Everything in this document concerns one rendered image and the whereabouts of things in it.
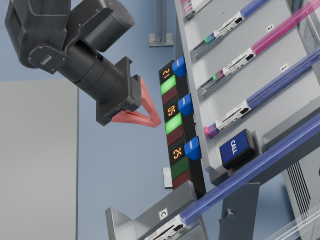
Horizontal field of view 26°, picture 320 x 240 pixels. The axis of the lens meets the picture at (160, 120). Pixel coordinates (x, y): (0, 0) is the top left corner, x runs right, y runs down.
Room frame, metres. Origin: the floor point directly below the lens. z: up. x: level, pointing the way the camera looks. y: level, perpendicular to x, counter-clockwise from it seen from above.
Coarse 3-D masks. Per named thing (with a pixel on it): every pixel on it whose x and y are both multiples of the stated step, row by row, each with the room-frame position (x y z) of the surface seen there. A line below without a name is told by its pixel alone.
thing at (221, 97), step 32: (224, 0) 1.12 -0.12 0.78; (192, 32) 1.10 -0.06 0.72; (256, 32) 0.97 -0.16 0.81; (288, 32) 0.91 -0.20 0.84; (224, 64) 0.95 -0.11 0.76; (256, 64) 0.90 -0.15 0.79; (288, 64) 0.85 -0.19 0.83; (224, 96) 0.87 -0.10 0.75; (288, 96) 0.79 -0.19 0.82; (224, 128) 0.80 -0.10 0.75; (256, 128) 0.76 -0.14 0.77
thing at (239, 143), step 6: (234, 138) 0.72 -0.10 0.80; (240, 138) 0.71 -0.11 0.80; (246, 138) 0.70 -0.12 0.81; (228, 144) 0.71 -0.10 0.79; (234, 144) 0.71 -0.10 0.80; (240, 144) 0.70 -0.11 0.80; (246, 144) 0.69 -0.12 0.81; (222, 150) 0.71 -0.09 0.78; (228, 150) 0.70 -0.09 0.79; (234, 150) 0.70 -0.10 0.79; (240, 150) 0.69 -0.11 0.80; (222, 156) 0.70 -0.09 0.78; (228, 156) 0.69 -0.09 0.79; (234, 156) 0.69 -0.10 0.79
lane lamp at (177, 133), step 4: (180, 124) 0.89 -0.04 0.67; (176, 128) 0.89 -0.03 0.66; (180, 128) 0.88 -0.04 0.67; (172, 132) 0.89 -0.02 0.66; (176, 132) 0.88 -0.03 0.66; (180, 132) 0.87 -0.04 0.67; (168, 136) 0.89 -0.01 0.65; (172, 136) 0.88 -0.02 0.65; (176, 136) 0.87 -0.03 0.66; (180, 136) 0.87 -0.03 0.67; (168, 140) 0.88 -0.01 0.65; (172, 140) 0.87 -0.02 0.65; (168, 144) 0.87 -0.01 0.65
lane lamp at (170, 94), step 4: (172, 88) 1.00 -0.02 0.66; (176, 88) 0.99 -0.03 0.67; (168, 92) 1.00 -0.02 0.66; (172, 92) 0.99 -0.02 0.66; (176, 92) 0.98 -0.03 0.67; (164, 96) 0.99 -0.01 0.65; (168, 96) 0.99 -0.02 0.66; (172, 96) 0.98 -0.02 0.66; (164, 100) 0.98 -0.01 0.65; (168, 100) 0.97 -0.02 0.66; (164, 104) 0.97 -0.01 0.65
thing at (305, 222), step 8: (312, 208) 0.50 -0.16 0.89; (304, 216) 0.50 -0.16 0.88; (312, 216) 0.49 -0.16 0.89; (288, 224) 0.50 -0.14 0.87; (296, 224) 0.49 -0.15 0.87; (304, 224) 0.49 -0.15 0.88; (312, 224) 0.49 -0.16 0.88; (280, 232) 0.49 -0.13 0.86; (288, 232) 0.49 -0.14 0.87; (296, 232) 0.49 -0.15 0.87
